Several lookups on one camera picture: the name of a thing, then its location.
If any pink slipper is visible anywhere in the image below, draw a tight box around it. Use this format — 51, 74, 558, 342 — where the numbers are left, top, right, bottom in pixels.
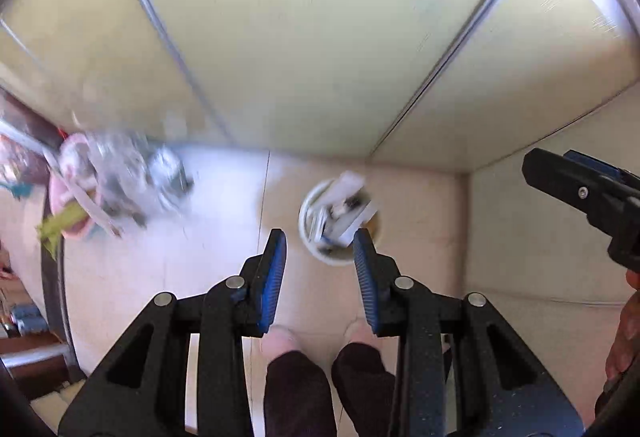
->
344, 319, 376, 350
260, 324, 301, 360

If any person's left leg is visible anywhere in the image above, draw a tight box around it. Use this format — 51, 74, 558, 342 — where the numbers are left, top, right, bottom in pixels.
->
262, 349, 338, 437

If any yellow sink cabinet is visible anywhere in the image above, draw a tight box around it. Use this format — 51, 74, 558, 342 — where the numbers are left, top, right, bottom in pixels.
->
465, 92, 640, 310

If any person's right hand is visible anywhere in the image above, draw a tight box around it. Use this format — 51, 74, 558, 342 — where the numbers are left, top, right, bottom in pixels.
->
606, 268, 640, 380

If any person's right leg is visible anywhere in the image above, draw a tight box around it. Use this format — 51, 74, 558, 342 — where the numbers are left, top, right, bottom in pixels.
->
331, 342, 401, 437

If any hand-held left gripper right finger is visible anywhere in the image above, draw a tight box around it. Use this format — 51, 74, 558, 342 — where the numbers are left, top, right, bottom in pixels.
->
352, 228, 586, 437

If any yellow green rag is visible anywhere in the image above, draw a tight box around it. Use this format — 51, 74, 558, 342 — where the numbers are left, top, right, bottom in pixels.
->
35, 204, 90, 260

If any person's leg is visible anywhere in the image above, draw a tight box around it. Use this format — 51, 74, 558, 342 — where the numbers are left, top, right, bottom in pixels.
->
262, 349, 338, 437
331, 342, 401, 437

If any clear crumpled plastic bag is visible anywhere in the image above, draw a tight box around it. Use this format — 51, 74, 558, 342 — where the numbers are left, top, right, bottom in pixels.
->
85, 129, 196, 228

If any pink right slipper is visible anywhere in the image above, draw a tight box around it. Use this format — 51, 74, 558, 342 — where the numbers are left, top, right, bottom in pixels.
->
344, 319, 376, 350

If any pink left slipper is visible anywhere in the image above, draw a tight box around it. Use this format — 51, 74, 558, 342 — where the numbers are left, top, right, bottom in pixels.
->
260, 324, 301, 360

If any white round plastic bin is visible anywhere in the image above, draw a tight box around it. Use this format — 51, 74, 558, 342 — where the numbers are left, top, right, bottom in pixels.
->
298, 176, 383, 266

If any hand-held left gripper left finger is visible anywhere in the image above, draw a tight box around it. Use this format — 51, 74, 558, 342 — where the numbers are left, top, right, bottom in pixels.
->
57, 228, 288, 437

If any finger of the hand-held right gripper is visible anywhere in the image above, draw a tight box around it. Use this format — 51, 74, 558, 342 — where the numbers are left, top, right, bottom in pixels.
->
564, 150, 640, 198
522, 148, 640, 218

